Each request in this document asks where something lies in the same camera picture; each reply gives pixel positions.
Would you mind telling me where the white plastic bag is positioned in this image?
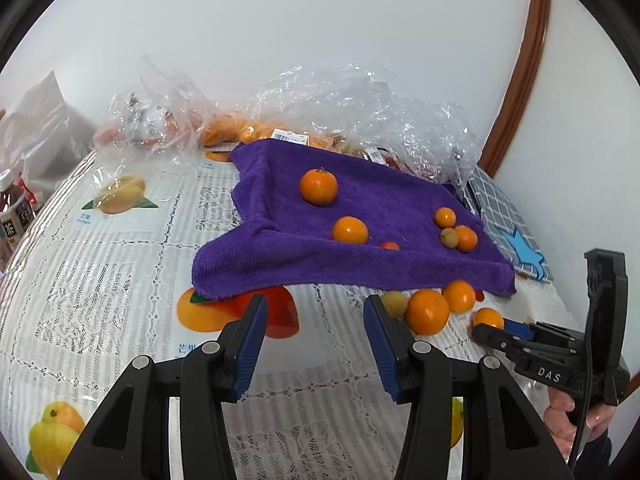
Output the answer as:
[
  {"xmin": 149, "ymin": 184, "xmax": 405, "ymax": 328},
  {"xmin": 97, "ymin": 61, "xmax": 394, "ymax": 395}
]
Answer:
[{"xmin": 0, "ymin": 70, "xmax": 96, "ymax": 197}]

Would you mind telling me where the dark drink bottle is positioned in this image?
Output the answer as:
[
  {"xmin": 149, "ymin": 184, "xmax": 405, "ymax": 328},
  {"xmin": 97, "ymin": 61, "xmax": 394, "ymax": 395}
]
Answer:
[{"xmin": 0, "ymin": 169, "xmax": 37, "ymax": 263}]

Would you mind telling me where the clear plastic bag of mandarins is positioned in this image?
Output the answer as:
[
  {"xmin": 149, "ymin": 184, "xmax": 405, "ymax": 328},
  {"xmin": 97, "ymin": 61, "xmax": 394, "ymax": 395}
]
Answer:
[{"xmin": 197, "ymin": 100, "xmax": 276, "ymax": 150}]

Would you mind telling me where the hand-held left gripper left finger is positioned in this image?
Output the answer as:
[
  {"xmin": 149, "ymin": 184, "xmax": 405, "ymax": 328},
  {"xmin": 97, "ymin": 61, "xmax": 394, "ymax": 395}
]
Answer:
[{"xmin": 57, "ymin": 294, "xmax": 269, "ymax": 480}]

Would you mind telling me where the large crumpled clear plastic bag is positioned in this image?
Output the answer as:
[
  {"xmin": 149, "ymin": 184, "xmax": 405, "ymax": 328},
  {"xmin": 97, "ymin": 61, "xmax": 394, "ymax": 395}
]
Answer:
[{"xmin": 250, "ymin": 62, "xmax": 483, "ymax": 184}]

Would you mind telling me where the person's right forearm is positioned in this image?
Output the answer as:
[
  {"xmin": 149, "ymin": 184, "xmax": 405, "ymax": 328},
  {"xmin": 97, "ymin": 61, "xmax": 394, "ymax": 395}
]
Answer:
[{"xmin": 562, "ymin": 437, "xmax": 615, "ymax": 480}]

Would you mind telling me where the brown wooden door frame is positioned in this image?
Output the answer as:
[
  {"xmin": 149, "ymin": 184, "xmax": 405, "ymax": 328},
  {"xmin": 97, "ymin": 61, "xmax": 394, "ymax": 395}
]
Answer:
[{"xmin": 477, "ymin": 0, "xmax": 551, "ymax": 178}]

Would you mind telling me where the fruit print lace tablecloth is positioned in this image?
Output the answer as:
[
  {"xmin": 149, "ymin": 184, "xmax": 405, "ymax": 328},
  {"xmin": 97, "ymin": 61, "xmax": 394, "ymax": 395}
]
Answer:
[{"xmin": 0, "ymin": 145, "xmax": 576, "ymax": 480}]

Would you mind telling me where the large orange mandarin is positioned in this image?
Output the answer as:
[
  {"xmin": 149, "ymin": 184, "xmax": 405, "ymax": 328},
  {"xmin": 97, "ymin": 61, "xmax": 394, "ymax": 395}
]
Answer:
[
  {"xmin": 299, "ymin": 167, "xmax": 339, "ymax": 207},
  {"xmin": 404, "ymin": 288, "xmax": 451, "ymax": 336}
]

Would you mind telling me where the pile of bagged mandarins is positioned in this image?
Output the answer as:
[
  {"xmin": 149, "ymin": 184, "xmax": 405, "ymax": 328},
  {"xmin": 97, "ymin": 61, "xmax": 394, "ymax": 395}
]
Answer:
[{"xmin": 200, "ymin": 115, "xmax": 273, "ymax": 147}]

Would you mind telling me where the person's right hand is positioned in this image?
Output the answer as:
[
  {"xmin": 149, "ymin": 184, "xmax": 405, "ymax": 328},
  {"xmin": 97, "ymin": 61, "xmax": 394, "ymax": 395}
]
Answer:
[{"xmin": 544, "ymin": 392, "xmax": 614, "ymax": 457}]

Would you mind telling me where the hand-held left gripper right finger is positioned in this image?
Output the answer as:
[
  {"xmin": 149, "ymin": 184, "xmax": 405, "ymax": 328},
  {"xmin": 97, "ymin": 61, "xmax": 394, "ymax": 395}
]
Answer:
[{"xmin": 363, "ymin": 295, "xmax": 576, "ymax": 480}]

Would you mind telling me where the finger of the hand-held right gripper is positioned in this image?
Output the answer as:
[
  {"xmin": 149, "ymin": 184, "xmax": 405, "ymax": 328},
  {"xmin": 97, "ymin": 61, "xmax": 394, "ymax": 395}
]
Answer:
[
  {"xmin": 471, "ymin": 323, "xmax": 542, "ymax": 368},
  {"xmin": 501, "ymin": 319, "xmax": 587, "ymax": 355}
]

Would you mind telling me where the purple towel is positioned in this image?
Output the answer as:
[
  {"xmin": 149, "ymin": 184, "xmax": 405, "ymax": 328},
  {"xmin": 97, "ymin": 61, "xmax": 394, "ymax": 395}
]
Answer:
[{"xmin": 192, "ymin": 139, "xmax": 517, "ymax": 306}]

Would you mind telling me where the checked cushion with blue star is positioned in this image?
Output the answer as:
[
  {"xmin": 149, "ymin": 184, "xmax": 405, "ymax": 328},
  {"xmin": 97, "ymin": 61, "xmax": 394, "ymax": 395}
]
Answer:
[{"xmin": 462, "ymin": 165, "xmax": 553, "ymax": 283}]

